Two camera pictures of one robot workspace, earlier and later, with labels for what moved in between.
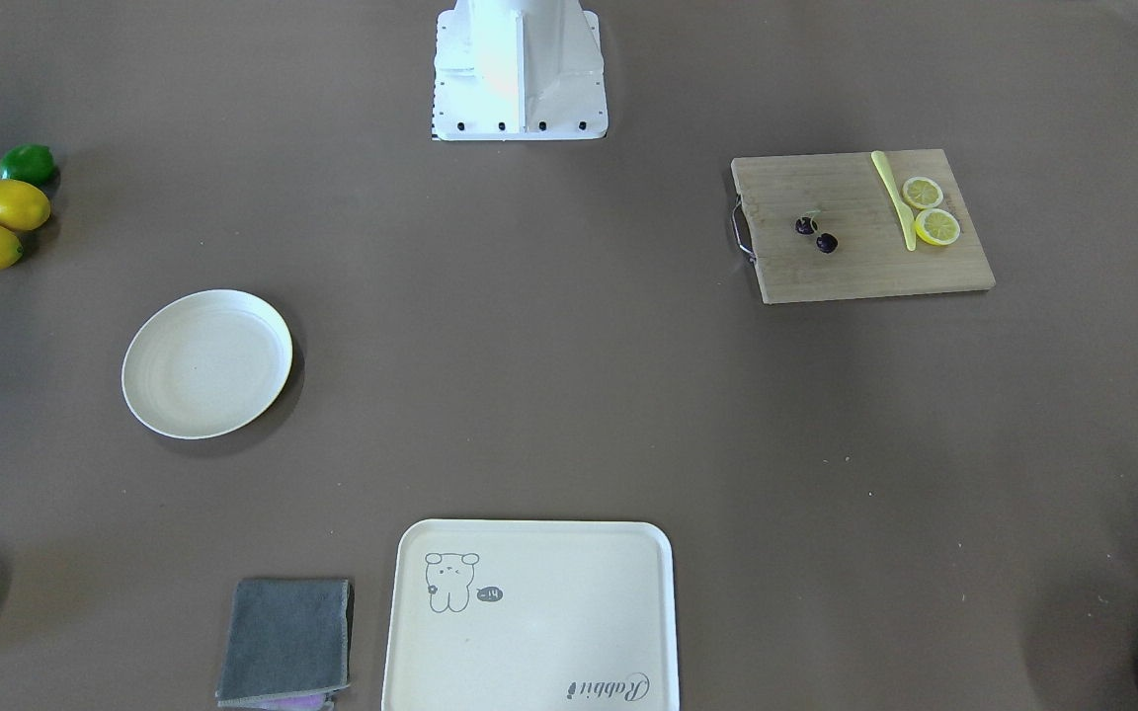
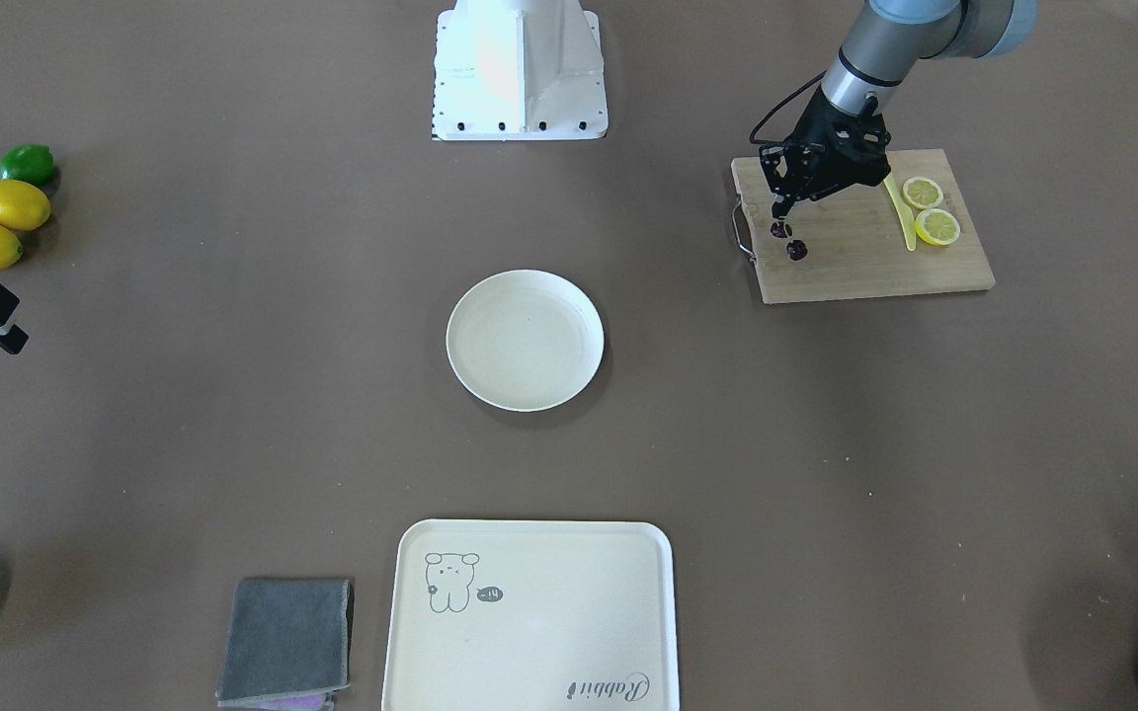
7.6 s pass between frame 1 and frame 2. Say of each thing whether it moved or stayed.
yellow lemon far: stayed
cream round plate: moved
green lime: stayed
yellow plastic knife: stayed
